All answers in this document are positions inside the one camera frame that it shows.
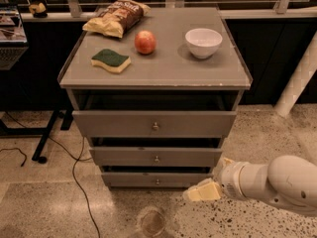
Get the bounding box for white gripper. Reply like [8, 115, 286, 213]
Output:
[183, 158, 247, 201]

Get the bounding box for grey bottom drawer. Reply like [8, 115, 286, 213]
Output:
[101, 166, 211, 188]

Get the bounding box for grey drawer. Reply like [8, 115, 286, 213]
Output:
[71, 94, 238, 139]
[90, 138, 222, 167]
[101, 166, 211, 188]

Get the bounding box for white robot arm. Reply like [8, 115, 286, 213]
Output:
[183, 156, 317, 217]

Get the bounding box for grey drawer cabinet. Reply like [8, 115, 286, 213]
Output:
[57, 5, 255, 190]

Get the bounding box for grey middle drawer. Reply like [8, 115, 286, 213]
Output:
[90, 138, 222, 167]

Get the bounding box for grey top drawer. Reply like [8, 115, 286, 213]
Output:
[71, 94, 238, 139]

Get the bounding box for white diagonal pipe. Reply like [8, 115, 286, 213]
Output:
[274, 32, 317, 117]

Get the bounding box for white ceramic bowl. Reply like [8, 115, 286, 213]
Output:
[185, 28, 223, 59]

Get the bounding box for green yellow sponge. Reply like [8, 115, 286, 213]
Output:
[91, 49, 131, 73]

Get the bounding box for red apple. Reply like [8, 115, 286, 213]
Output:
[134, 31, 157, 55]

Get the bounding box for metal railing ledge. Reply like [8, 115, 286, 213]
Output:
[18, 0, 317, 22]

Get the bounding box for brown yellow chip bag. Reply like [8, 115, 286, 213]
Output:
[82, 0, 151, 39]

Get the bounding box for black desk with laptop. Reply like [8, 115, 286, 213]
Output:
[0, 3, 61, 164]

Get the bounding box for yellow black object on ledge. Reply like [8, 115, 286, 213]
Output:
[29, 1, 48, 18]

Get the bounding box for black floor cable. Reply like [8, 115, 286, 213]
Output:
[4, 111, 102, 238]

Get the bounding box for short black cable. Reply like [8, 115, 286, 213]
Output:
[0, 147, 28, 168]

